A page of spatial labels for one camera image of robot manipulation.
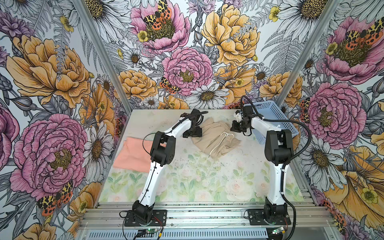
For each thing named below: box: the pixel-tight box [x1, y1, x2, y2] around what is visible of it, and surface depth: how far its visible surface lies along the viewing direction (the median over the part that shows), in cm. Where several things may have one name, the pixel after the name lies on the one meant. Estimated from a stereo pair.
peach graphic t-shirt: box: [113, 137, 154, 173], surface depth 97 cm
